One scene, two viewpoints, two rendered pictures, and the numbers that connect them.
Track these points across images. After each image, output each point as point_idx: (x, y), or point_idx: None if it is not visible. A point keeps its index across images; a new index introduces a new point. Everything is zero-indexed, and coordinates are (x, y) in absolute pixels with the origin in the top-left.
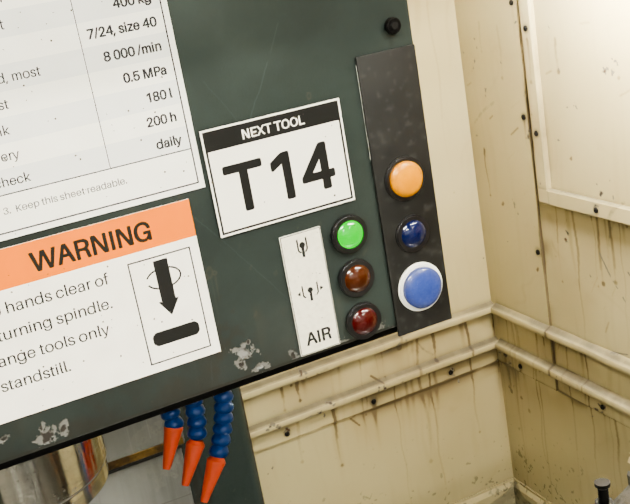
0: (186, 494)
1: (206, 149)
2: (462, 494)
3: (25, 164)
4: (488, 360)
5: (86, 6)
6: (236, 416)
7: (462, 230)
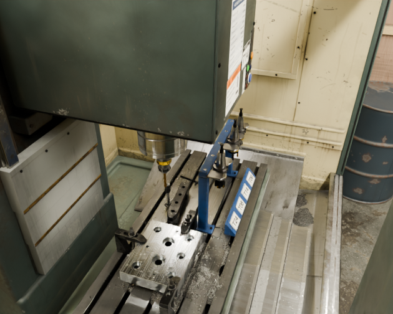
0: (97, 160)
1: (242, 52)
2: (107, 154)
3: (234, 58)
4: None
5: (241, 23)
6: (100, 134)
7: None
